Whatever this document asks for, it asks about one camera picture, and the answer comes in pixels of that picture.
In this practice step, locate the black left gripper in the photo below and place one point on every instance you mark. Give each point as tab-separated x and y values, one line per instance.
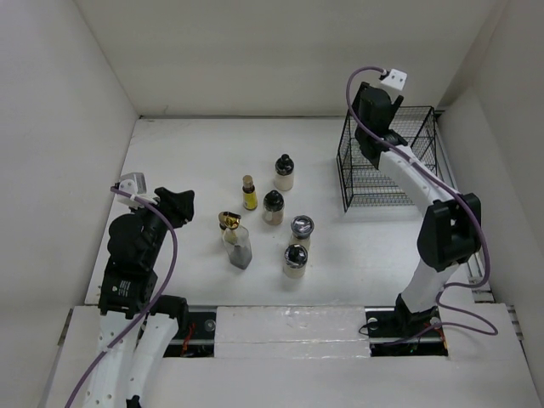
179	203

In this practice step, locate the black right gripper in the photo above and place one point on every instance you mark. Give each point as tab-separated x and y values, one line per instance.
357	101

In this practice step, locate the glass bottle dark contents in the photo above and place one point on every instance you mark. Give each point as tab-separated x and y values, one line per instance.
236	239

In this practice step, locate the brown spice jar black lid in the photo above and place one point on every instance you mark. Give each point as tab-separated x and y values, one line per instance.
273	208

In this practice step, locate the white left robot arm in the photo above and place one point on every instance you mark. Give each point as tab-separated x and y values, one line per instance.
137	319

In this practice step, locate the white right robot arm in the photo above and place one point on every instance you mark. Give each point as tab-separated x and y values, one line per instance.
450	233

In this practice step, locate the yellow label bottle far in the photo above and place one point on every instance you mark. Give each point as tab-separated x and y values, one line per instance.
250	201

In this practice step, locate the white spice jar far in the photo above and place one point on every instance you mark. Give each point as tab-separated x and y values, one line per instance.
284	173

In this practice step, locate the white spice jar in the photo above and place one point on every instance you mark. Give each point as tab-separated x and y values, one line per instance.
295	261
284	173

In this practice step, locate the spice jar foil lid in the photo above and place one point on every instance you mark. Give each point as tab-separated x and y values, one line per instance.
302	227

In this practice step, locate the white spice jar near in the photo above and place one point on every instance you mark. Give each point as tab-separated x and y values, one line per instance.
295	261

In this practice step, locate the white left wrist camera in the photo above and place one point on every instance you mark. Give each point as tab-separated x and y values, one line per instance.
131	184

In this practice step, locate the black wire basket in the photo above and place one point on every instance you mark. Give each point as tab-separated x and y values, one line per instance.
397	181

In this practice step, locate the metal base rail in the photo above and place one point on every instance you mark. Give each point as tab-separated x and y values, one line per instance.
299	333

